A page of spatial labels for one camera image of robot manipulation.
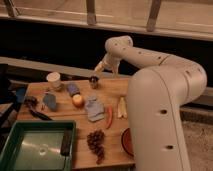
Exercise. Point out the small metal cup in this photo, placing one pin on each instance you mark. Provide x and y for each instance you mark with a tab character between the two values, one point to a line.
93	80

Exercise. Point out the green plastic bin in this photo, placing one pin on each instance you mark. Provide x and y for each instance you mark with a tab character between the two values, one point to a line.
36	145

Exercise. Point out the red bowl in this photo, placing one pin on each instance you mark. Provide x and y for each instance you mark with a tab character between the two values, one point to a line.
126	142

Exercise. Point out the light blue folded cloth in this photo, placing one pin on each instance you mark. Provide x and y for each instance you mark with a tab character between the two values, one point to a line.
94	109

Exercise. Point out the bunch of dark grapes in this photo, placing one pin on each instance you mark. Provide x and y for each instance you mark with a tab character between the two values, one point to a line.
95	144

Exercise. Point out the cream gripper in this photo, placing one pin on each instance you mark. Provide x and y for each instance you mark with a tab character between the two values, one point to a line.
99	68

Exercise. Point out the black brush on bin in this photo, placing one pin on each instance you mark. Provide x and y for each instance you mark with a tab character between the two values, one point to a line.
66	141

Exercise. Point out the black handled tool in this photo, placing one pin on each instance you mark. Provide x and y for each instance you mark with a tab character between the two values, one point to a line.
37	114

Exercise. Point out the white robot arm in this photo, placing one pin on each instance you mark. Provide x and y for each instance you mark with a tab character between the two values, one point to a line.
163	83

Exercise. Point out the yellow apple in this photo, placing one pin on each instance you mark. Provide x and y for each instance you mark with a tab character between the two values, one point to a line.
78	100

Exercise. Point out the blue object at left edge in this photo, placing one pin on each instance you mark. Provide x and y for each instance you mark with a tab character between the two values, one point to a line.
20	94

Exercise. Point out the dark small object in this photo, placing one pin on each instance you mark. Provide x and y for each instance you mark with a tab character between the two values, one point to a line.
30	101

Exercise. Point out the white paper cup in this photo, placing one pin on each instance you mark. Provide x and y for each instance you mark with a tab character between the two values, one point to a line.
54	78

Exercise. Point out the wooden table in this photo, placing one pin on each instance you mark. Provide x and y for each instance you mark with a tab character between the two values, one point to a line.
109	92

